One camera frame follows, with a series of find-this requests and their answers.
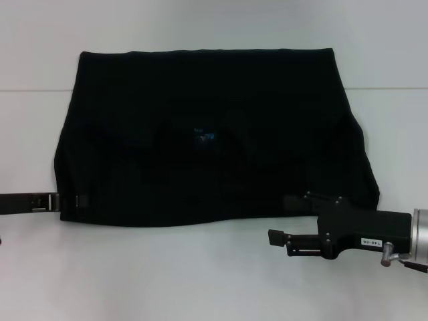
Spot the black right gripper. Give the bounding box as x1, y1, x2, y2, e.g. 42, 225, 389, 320
267, 191, 415, 261

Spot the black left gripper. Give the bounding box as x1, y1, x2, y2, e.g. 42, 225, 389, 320
0, 191, 90, 215

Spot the black shirt with FREE print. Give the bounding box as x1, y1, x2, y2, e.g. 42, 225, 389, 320
53, 49, 383, 229

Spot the right gripper cable with connector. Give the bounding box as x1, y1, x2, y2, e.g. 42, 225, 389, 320
381, 241, 428, 272

